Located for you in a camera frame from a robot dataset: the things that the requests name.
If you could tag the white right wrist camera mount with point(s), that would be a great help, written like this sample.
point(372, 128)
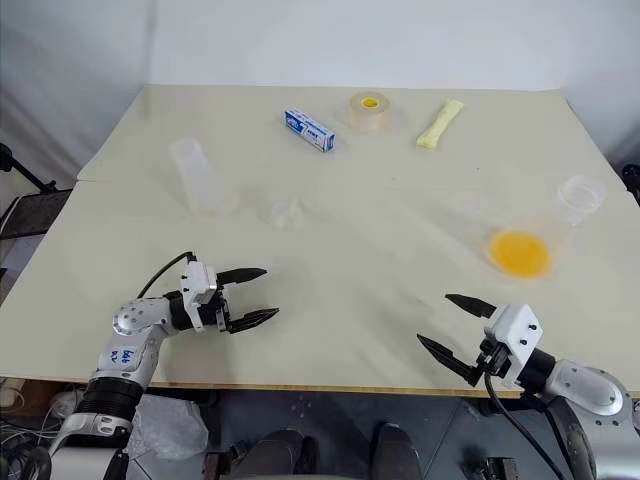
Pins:
point(517, 330)

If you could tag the black device at table edge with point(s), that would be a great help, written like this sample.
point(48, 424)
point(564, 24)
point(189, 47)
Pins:
point(632, 182)

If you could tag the dark grey platform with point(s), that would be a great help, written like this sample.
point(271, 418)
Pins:
point(30, 210)

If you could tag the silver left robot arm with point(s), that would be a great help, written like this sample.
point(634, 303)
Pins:
point(130, 345)

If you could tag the small clear conical flask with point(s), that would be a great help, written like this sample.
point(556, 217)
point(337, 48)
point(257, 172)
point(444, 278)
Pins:
point(202, 182)

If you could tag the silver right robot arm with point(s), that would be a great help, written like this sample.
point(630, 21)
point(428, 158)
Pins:
point(585, 390)

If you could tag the clear tape roll yellow core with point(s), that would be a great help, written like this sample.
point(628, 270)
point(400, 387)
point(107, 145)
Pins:
point(370, 115)

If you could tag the black tripod stand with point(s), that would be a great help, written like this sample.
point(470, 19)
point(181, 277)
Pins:
point(25, 175)

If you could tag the dark rounded shape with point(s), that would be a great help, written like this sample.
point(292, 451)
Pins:
point(277, 455)
point(397, 452)

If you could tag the clear plastic bag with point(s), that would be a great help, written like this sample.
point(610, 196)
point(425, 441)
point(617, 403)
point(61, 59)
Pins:
point(170, 425)

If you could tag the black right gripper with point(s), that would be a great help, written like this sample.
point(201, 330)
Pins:
point(495, 360)

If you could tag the blue and white carton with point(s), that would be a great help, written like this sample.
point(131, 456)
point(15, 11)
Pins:
point(310, 131)

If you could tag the large clear conical flask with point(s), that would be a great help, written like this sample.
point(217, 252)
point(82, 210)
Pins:
point(522, 250)

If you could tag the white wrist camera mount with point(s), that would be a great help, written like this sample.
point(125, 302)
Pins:
point(197, 282)
point(517, 330)

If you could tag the pale yellow snack packet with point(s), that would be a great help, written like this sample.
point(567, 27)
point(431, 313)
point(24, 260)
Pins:
point(440, 125)

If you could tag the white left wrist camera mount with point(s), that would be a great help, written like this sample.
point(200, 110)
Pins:
point(197, 282)

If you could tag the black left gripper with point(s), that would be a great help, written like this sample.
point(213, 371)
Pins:
point(217, 315)

